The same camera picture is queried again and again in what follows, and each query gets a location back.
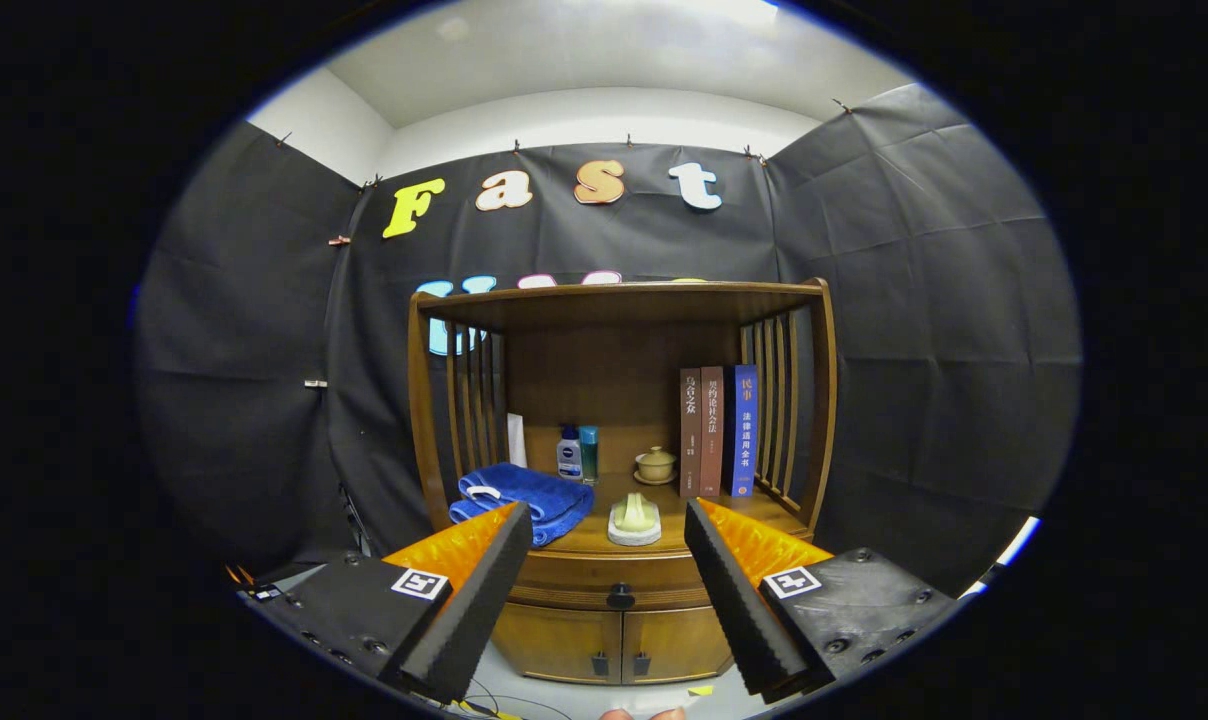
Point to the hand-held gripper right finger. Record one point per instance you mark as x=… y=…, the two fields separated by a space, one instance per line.
x=734 y=610

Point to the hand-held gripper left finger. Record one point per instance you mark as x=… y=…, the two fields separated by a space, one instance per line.
x=484 y=600

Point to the wooden drawer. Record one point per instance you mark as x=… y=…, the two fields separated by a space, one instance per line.
x=574 y=575

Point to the black drawer knob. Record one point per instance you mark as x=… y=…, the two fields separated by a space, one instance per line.
x=621 y=597

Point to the wooden cabinet door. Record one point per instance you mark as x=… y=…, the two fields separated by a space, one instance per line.
x=564 y=642
x=669 y=642

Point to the wooden countertop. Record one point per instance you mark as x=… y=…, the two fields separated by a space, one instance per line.
x=672 y=522

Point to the wooden cabinet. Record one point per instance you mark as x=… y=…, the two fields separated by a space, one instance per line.
x=604 y=370

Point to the blue towel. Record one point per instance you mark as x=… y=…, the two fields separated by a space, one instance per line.
x=534 y=495

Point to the white bottle with blue cap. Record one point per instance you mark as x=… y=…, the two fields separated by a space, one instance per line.
x=568 y=462

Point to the white tube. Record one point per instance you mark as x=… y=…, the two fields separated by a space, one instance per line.
x=516 y=440

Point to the beige lidded teacup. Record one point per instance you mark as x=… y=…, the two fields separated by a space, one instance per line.
x=655 y=465

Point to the teal bottle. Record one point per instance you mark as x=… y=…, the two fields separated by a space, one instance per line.
x=589 y=455

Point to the blue book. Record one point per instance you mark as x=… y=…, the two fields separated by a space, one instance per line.
x=745 y=430

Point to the reddish brown book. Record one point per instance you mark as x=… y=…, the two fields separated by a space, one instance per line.
x=712 y=430

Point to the dark brown book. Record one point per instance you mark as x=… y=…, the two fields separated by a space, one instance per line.
x=691 y=430

